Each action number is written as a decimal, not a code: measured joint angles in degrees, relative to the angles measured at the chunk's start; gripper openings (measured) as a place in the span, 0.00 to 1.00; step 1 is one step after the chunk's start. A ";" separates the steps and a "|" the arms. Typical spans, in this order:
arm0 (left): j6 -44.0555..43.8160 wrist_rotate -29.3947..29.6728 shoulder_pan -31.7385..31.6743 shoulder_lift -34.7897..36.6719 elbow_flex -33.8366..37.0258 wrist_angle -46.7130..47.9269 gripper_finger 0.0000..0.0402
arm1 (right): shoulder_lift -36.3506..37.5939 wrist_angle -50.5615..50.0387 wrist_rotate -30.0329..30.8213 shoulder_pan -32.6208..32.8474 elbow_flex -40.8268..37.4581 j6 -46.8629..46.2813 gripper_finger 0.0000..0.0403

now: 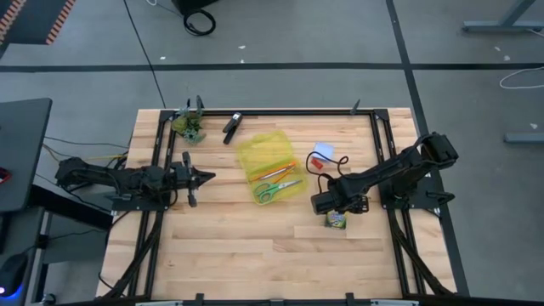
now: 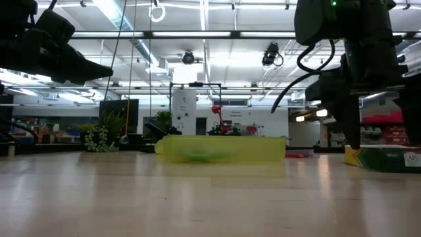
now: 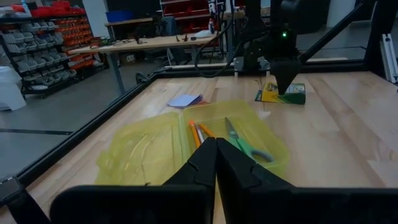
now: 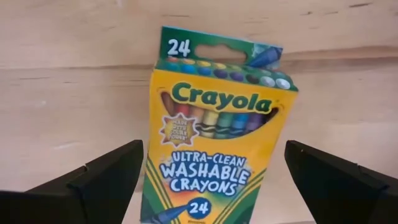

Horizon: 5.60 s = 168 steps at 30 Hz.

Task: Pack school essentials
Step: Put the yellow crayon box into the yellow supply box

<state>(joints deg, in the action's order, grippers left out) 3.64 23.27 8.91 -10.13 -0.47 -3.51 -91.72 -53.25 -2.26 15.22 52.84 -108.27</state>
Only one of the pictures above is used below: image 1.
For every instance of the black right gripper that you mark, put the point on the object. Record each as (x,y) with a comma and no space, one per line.
(327,203)

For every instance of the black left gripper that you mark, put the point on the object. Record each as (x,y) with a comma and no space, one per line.
(183,178)

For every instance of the crayon box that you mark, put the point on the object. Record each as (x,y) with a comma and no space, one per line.
(336,221)

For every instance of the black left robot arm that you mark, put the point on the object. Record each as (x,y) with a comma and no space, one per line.
(106,176)

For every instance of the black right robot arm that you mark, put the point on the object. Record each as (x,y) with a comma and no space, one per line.
(382,172)

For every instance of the small red eraser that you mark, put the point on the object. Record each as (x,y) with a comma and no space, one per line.
(316,164)

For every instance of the blue sticky note pad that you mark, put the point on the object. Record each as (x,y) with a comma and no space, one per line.
(324,151)

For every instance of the small artificial succulent plant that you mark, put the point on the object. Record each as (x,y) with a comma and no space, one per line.
(189,125)

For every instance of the black stapler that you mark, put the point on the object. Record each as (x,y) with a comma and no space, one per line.
(232,126)

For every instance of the yellow translucent pencil case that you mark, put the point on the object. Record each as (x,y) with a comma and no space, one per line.
(263,151)

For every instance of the black desk crossbar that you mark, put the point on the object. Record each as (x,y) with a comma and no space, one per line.
(72,208)

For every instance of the black equipment base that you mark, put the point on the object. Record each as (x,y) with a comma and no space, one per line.
(191,4)

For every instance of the dark grey desk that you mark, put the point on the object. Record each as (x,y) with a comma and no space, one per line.
(21,149)

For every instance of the small red black object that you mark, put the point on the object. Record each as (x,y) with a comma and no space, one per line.
(4,175)

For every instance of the grey table foot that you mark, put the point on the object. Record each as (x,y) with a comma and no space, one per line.
(525,138)

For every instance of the black orange striped mat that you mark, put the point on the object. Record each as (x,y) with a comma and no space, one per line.
(34,21)

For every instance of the grey table leg base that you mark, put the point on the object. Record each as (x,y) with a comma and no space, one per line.
(489,27)

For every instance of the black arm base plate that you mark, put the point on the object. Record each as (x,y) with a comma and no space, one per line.
(416,200)
(140,206)

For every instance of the black frame clamp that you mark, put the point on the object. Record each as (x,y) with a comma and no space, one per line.
(349,297)
(199,297)
(355,107)

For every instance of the black aluminium table frame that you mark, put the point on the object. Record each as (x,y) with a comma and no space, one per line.
(276,112)

